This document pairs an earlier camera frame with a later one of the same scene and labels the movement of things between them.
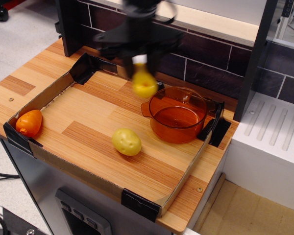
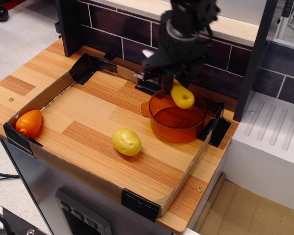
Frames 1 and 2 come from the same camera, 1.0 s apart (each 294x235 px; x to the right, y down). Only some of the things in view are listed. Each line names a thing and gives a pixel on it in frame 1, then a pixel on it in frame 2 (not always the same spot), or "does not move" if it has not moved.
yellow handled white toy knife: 144,84 → 182,96
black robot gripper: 140,35 → 176,56
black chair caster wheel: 1,13 does not move
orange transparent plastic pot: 177,114 does not move
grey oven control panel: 76,217 does not move
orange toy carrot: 29,123 does not move
